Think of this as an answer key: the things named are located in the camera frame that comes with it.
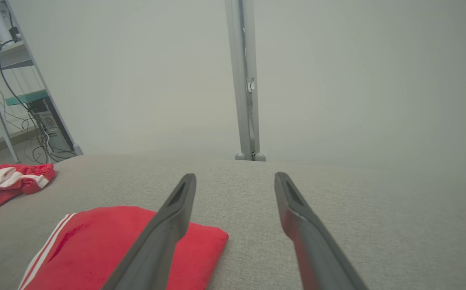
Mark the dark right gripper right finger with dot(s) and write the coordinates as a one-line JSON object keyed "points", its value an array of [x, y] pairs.
{"points": [[313, 249]]}

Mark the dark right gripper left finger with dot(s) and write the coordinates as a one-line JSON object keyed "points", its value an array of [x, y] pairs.
{"points": [[160, 241]]}

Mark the red jersey with white sleeves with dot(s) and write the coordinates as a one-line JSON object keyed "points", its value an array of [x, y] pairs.
{"points": [[104, 241]]}

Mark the red shorts with white stripe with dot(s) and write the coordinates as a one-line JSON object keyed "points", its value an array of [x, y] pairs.
{"points": [[27, 181]]}

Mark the grey fabric padded surface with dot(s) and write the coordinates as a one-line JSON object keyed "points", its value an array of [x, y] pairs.
{"points": [[358, 209]]}

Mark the black computer tower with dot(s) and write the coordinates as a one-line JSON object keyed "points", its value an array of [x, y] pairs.
{"points": [[53, 129]]}

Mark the teal shelf board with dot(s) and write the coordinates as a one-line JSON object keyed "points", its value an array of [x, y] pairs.
{"points": [[27, 97]]}

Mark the black power adapter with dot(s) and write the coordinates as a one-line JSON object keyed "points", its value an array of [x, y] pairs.
{"points": [[15, 33]]}

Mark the grey cylindrical post foot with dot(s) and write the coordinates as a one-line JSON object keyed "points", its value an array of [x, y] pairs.
{"points": [[240, 156], [260, 157]]}

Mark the white clip on post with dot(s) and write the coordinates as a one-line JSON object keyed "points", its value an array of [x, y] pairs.
{"points": [[250, 85]]}

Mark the grey metal partition post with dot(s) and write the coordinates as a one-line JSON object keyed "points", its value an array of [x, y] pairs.
{"points": [[243, 80]]}

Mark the grey metal desk frame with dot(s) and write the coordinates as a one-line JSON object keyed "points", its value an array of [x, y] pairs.
{"points": [[11, 60]]}

